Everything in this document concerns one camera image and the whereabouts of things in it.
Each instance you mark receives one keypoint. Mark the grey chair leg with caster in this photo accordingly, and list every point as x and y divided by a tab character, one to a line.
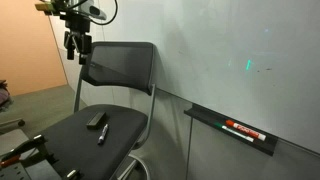
11	123

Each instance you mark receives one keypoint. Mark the dark bag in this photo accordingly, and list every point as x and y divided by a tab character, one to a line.
3	93

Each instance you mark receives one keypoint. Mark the marker with purple cap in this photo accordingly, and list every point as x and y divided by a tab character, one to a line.
103	134

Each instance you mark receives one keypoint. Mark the black clamp mount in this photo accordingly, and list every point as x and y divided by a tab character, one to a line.
28	146

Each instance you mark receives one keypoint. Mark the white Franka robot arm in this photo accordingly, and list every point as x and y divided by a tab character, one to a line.
95	11

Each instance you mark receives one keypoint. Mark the thin green whiteboard marker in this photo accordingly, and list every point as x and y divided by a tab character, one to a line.
237	133

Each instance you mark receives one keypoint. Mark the black whiteboard eraser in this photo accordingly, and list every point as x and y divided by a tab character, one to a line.
96	120

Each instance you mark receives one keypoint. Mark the red whiteboard marker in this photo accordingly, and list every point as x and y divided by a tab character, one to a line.
246	130

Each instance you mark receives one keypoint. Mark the black mesh office chair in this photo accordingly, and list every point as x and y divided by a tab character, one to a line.
110	66

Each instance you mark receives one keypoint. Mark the whiteboard panel with green writing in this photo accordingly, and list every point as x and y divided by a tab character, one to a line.
216	50

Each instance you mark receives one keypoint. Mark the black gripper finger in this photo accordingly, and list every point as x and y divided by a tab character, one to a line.
70	50
84	46

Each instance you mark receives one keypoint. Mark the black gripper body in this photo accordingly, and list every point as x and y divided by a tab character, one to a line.
77	22

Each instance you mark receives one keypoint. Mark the black bracket with silver bolt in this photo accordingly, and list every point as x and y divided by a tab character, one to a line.
72	174

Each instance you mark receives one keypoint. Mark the black marker tray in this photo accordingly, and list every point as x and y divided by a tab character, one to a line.
206	116

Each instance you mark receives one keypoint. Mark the gold wrist camera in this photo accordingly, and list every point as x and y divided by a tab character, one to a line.
46	6

